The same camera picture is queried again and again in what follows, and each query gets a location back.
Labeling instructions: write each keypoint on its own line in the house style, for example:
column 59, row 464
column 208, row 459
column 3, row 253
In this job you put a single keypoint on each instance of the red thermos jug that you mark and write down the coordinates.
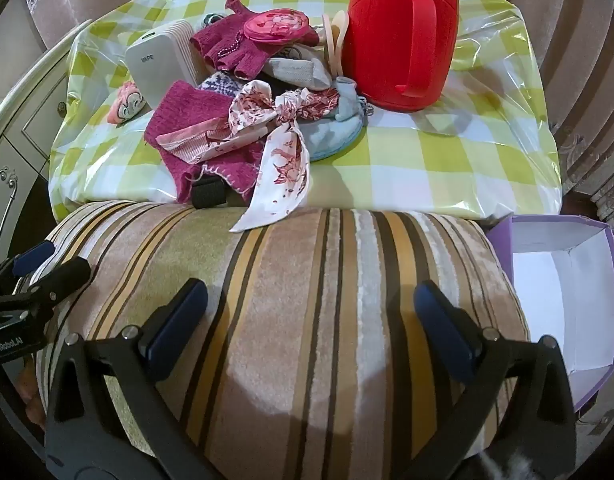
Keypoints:
column 387, row 35

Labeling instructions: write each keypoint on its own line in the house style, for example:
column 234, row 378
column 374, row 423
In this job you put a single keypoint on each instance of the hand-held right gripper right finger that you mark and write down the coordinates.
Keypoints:
column 447, row 330

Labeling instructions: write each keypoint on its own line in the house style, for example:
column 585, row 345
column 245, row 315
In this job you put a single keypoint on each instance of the green checked plastic tablecloth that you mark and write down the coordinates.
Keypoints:
column 412, row 160

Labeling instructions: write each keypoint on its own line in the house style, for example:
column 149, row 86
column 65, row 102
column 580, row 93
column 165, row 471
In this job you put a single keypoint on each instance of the purple cardboard box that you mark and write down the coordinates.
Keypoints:
column 562, row 285

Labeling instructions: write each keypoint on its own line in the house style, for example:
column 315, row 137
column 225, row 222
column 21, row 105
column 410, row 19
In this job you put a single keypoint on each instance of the light blue round pouch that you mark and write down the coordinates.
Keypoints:
column 332, row 137

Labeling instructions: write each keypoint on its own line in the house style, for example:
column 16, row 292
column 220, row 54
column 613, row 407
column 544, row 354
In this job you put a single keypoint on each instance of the grey fuzzy cloth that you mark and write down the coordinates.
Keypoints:
column 502, row 466

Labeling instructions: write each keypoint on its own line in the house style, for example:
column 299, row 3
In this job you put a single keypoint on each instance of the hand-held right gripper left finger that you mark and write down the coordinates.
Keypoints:
column 182, row 320

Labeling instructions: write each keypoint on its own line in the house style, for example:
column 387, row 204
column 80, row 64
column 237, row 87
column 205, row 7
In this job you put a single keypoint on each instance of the white ribbed plastic device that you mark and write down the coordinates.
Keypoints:
column 157, row 65

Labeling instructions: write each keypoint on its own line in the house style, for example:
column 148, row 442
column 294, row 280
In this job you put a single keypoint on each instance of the white ornate cabinet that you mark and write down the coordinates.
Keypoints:
column 17, row 160

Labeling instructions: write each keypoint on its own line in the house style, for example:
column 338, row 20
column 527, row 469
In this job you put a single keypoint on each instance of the black fabric item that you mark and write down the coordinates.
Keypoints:
column 207, row 194

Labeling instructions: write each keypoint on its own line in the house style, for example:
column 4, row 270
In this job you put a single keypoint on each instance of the small teal cloth item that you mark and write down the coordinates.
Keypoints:
column 210, row 19

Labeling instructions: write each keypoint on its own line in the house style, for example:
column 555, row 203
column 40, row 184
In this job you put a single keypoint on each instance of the pink round coin purse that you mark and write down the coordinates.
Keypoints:
column 277, row 27

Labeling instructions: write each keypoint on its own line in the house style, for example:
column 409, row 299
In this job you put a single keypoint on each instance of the grey sock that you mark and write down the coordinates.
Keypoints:
column 297, row 72

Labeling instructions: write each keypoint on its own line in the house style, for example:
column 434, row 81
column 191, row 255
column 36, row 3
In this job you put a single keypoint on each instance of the white red floral scarf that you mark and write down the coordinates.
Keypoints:
column 287, row 160

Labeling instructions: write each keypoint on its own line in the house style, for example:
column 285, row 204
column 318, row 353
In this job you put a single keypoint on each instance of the striped plush sofa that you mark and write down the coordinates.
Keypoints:
column 287, row 335

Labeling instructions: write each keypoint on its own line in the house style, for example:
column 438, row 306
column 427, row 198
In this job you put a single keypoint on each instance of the light blue towel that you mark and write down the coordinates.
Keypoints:
column 346, row 100

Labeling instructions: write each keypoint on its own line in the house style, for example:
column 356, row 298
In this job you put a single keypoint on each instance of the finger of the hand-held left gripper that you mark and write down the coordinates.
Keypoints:
column 34, row 256
column 62, row 277

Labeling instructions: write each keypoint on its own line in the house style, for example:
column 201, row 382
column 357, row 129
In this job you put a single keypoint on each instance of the magenta knitted fingerless glove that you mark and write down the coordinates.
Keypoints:
column 187, row 110
column 222, row 40

